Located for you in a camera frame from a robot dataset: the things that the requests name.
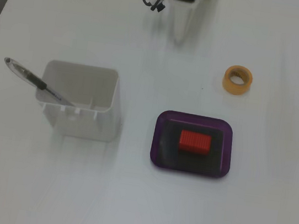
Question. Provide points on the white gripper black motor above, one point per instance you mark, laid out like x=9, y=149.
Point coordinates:
x=182, y=12

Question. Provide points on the red ribbed cube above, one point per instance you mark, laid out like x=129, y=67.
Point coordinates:
x=194, y=142

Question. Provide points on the purple tray box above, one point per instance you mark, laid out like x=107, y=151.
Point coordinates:
x=159, y=158

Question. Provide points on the yellow tape roll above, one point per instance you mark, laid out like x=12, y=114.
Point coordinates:
x=229, y=85

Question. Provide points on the white plastic container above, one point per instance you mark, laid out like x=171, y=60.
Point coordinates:
x=87, y=121

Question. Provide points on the clear black ballpoint pen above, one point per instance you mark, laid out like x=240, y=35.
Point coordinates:
x=32, y=76

